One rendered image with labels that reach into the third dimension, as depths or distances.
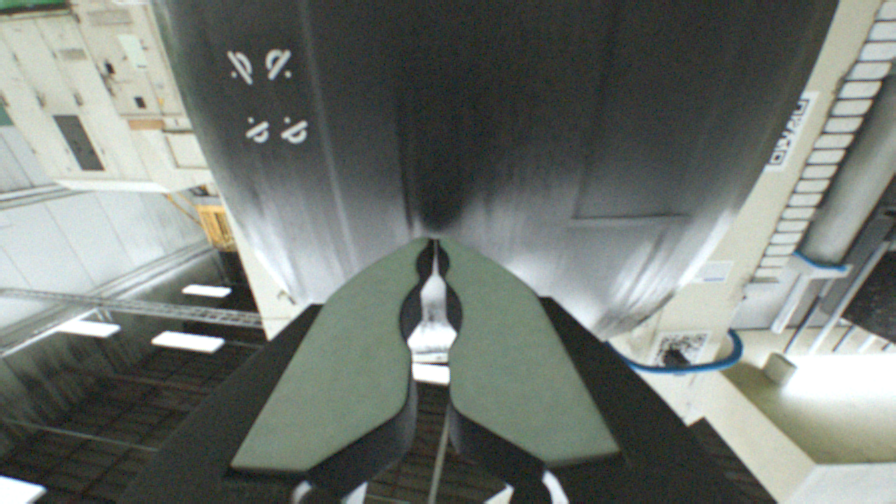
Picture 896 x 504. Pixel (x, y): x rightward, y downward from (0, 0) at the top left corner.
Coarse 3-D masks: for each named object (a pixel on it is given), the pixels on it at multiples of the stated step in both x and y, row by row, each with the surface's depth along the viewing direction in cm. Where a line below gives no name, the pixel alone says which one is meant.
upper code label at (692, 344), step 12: (660, 336) 42; (672, 336) 42; (684, 336) 42; (696, 336) 42; (708, 336) 42; (660, 348) 43; (672, 348) 43; (684, 348) 43; (696, 348) 43; (660, 360) 44; (696, 360) 44
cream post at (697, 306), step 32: (864, 0) 26; (832, 32) 27; (864, 32) 27; (832, 64) 28; (832, 96) 30; (800, 160) 32; (768, 192) 34; (736, 224) 35; (768, 224) 35; (736, 256) 37; (704, 288) 39; (736, 288) 39; (672, 320) 41; (704, 320) 41; (640, 352) 43; (704, 352) 44; (672, 384) 46
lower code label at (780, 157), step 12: (804, 96) 30; (816, 96) 30; (804, 108) 30; (792, 120) 30; (804, 120) 30; (792, 132) 31; (780, 144) 31; (792, 144) 31; (780, 156) 32; (768, 168) 32; (780, 168) 32
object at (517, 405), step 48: (480, 288) 8; (528, 288) 8; (480, 336) 7; (528, 336) 7; (480, 384) 6; (528, 384) 6; (576, 384) 6; (480, 432) 5; (528, 432) 5; (576, 432) 5
